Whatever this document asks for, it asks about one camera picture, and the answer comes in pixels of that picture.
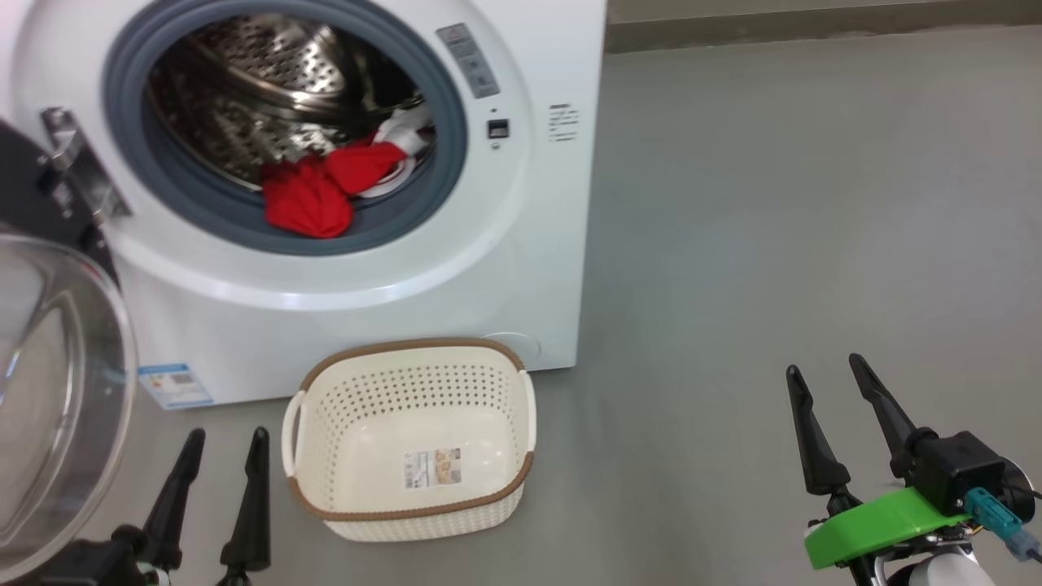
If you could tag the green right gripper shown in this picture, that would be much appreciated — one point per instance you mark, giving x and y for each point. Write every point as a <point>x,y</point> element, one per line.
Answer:
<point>879,529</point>

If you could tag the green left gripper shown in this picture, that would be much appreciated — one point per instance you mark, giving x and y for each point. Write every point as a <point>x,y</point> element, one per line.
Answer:
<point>158,578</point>

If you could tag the round black glass washer door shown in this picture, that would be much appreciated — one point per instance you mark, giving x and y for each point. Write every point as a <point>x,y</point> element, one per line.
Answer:
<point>49,366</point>

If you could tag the red and white garment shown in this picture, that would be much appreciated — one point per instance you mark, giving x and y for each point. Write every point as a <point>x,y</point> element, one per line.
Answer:
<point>305,203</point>

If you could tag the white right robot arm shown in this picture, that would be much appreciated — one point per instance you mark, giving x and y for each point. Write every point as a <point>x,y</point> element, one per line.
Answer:
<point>944,570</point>

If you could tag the cream basket with brown rim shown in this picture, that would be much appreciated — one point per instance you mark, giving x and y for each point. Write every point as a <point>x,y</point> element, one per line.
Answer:
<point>366,456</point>

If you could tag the faded printed sticker label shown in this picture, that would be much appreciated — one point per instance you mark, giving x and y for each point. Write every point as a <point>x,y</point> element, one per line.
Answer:
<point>431,468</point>

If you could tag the white front-load washing machine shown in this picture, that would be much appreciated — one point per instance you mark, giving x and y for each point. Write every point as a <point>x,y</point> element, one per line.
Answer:
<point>521,244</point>

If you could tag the perforated steel washer drum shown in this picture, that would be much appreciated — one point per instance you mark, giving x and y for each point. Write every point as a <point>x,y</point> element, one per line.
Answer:
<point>269,73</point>

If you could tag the blue energy label sticker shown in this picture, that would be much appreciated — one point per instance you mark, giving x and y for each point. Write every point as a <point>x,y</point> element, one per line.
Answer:
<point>175,385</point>

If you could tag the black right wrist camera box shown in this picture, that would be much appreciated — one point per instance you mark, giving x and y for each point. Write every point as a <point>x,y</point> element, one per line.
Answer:
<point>961,472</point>

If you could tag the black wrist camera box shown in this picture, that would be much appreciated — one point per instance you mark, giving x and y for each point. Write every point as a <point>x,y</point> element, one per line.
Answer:
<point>89,566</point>
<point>961,472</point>

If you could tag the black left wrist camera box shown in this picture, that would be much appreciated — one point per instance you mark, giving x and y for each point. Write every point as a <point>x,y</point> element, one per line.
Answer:
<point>89,566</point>

